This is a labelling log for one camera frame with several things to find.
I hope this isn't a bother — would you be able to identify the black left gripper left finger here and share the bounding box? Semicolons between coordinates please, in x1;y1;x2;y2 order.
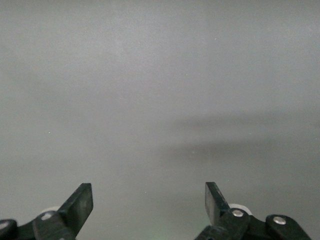
0;182;94;240

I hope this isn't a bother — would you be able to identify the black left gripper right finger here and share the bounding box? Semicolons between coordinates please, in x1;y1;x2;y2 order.
193;181;312;240

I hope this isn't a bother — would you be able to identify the dark grey table mat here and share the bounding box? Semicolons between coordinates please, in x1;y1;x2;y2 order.
0;0;320;240

